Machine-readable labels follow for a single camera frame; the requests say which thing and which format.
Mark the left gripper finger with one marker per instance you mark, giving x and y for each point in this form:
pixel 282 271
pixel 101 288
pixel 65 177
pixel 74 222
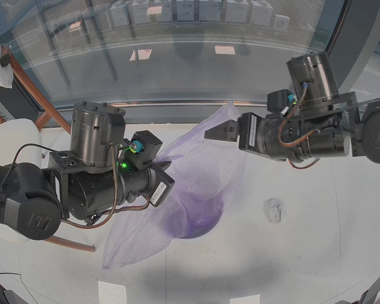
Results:
pixel 164 165

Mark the purple plastic bag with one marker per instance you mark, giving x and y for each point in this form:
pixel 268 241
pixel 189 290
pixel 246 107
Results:
pixel 202 169

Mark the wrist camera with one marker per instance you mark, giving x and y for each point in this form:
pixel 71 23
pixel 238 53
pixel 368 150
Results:
pixel 147 147
pixel 277 101

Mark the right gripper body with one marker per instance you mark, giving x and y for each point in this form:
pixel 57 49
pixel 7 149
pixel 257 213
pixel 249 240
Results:
pixel 272 138

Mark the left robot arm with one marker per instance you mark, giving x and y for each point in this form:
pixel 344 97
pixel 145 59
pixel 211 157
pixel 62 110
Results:
pixel 34 198

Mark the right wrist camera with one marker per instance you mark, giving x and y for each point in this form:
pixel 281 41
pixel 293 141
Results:
pixel 277 101

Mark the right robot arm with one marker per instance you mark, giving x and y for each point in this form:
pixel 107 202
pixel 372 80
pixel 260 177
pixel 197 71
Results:
pixel 319 81

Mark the window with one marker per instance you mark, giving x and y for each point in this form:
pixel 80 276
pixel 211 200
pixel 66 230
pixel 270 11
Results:
pixel 190 43

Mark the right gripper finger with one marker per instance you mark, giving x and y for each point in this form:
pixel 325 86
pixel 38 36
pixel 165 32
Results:
pixel 226 131

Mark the crumpled white paper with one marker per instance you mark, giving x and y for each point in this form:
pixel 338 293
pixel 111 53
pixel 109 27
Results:
pixel 275 212

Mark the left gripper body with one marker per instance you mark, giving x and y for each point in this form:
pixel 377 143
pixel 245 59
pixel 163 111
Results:
pixel 139 184

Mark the wooden chair with white cushions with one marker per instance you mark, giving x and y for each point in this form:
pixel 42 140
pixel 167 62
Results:
pixel 22 135

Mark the white trash bin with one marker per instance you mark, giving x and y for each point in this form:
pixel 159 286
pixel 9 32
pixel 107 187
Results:
pixel 201 235

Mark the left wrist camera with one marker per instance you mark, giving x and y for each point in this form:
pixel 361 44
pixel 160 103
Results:
pixel 147 147

